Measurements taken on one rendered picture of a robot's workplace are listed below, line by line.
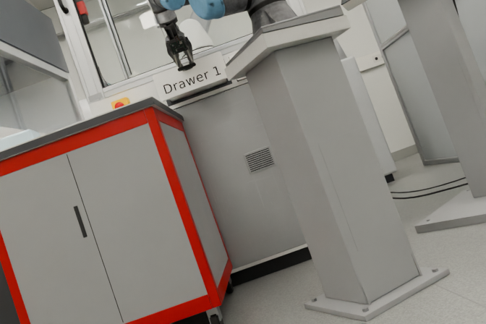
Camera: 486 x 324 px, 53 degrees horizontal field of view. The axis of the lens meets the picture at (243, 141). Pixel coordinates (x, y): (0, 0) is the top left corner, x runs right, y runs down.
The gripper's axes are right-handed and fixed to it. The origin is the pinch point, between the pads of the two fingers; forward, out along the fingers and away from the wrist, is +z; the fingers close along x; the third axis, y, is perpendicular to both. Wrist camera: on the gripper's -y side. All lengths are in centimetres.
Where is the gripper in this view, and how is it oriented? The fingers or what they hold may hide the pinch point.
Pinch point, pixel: (186, 66)
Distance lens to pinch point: 197.4
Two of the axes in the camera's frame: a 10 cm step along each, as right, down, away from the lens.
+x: 9.4, -3.4, -0.2
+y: 1.6, 5.0, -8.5
